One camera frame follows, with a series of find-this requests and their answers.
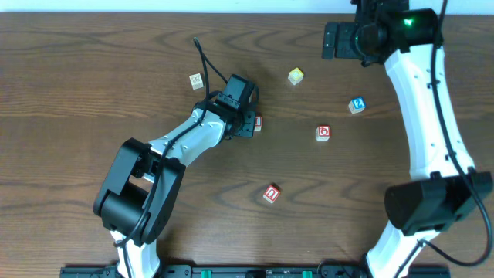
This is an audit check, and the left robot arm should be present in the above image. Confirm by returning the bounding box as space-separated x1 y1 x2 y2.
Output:
93 100 255 277

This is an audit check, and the yellow block far side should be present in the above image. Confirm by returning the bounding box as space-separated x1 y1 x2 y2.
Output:
288 67 304 85

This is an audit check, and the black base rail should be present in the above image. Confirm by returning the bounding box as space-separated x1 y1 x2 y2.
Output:
59 263 452 278

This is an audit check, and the red letter I block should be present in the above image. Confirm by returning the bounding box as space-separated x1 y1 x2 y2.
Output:
254 116 262 131

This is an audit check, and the white patterned wooden block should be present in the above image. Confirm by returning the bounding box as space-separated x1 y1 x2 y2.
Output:
189 73 204 90

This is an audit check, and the blue number 2 block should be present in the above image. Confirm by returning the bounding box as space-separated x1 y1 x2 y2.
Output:
348 97 366 114

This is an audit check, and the red letter G block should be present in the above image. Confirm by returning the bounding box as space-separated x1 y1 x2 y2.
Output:
316 125 331 141

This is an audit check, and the red letter U block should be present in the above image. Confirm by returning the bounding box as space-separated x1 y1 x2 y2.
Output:
262 185 281 204

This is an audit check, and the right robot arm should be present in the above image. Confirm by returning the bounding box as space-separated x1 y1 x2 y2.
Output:
322 0 493 277

